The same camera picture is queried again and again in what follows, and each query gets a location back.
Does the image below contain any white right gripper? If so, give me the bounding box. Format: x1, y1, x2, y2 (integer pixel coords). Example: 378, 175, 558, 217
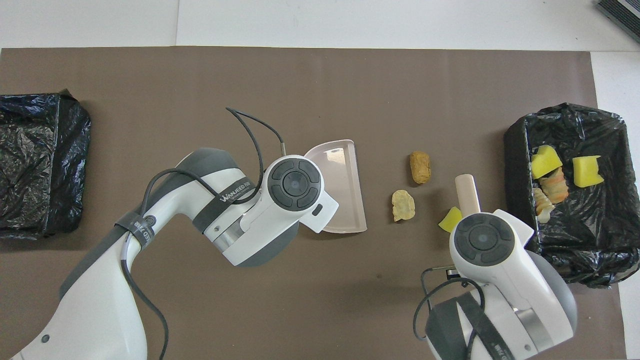
446, 209, 535, 279

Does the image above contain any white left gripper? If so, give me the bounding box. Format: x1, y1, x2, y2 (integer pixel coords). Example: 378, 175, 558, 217
295, 191, 340, 235

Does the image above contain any beige plastic dustpan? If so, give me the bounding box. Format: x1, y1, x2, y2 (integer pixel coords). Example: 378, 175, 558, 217
304, 139, 368, 234

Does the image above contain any beige hand brush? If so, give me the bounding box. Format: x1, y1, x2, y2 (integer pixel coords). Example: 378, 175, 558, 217
454, 173, 482, 216

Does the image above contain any yellow sponge piece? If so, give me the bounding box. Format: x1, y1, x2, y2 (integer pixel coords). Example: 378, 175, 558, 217
438, 206, 463, 233
530, 145, 564, 181

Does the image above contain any green and yellow sponge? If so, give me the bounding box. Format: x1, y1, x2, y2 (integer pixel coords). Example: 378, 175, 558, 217
572, 155, 605, 189

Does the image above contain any black bag-lined bin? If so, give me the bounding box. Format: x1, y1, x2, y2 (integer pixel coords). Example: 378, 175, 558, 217
503, 102, 640, 289
0, 90, 92, 240

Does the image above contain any pale crumpled chip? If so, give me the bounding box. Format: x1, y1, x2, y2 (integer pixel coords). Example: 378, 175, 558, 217
391, 189, 416, 222

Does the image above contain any brown bread roll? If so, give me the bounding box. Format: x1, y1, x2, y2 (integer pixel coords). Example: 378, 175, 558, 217
409, 151, 432, 185

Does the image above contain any brown paper table mat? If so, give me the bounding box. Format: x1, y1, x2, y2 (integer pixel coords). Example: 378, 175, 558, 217
0, 46, 627, 360

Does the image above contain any grey ribbed device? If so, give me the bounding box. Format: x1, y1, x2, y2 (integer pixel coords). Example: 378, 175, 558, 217
595, 0, 640, 43

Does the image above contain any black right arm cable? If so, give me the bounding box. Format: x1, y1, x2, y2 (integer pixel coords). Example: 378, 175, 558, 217
413, 265, 488, 360

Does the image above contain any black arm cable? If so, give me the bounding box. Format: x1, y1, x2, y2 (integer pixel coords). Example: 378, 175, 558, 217
413, 265, 488, 360
120, 106, 287, 360

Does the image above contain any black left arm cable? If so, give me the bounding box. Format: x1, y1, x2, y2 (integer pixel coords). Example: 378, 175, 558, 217
120, 106, 287, 360

